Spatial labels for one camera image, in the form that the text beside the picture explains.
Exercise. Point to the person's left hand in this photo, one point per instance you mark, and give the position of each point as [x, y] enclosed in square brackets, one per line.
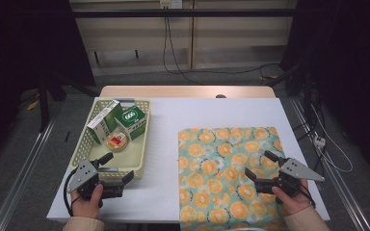
[86, 207]

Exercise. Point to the orange print cloth bag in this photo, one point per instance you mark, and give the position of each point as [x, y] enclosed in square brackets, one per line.
[218, 179]

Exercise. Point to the dark table grommet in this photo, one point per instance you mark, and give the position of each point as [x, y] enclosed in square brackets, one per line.
[220, 96]

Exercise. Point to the metal floor rail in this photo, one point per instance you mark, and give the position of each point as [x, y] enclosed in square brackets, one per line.
[22, 179]
[337, 179]

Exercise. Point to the tall green white box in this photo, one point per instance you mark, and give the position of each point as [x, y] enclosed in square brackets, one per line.
[104, 123]

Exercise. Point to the person's right hand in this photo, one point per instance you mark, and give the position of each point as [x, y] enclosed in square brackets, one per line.
[295, 203]

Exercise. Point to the black metal stand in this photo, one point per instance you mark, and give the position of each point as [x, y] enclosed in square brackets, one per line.
[43, 106]

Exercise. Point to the round snack packet red label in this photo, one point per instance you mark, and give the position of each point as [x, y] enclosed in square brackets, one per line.
[117, 141]

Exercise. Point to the white wall socket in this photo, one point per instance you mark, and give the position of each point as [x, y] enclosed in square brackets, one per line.
[171, 4]

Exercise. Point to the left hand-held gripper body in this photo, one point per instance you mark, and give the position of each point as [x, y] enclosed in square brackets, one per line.
[83, 175]

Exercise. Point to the white power strip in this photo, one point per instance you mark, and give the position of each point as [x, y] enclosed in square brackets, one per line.
[320, 141]

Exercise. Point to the pale yellow plastic basket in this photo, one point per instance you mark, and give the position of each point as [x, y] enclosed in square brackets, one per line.
[131, 155]

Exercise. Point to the green cube box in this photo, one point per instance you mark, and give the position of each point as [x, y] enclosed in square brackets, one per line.
[131, 120]

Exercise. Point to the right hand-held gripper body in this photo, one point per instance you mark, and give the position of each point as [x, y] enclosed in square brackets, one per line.
[294, 170]

